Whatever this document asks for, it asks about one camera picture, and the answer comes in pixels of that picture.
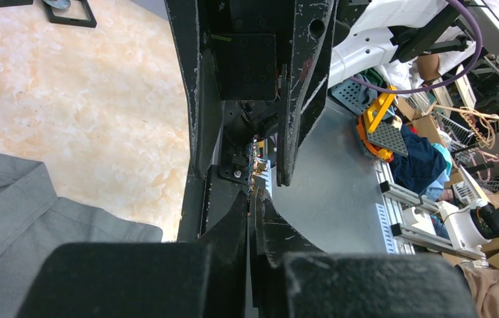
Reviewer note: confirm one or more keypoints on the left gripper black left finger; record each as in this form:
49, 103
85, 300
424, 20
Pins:
203, 278

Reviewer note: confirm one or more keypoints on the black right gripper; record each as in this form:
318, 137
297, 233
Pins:
248, 39

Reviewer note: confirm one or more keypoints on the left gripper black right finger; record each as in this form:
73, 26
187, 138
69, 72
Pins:
292, 277

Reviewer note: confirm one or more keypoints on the gold brooch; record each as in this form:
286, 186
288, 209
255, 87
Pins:
259, 166

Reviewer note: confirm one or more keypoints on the grey button shirt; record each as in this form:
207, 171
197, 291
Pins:
35, 220

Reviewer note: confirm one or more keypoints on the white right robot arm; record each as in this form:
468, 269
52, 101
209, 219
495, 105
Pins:
366, 34

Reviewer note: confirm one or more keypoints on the round portrait pin badge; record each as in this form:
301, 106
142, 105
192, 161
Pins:
58, 4

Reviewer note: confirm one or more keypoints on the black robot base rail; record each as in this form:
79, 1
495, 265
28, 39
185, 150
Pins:
214, 193

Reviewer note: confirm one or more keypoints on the black display frame near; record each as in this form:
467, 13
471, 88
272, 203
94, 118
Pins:
78, 15

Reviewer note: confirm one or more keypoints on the black display frame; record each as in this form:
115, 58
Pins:
15, 3
78, 15

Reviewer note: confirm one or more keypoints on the black display frame far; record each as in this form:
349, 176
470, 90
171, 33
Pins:
15, 3

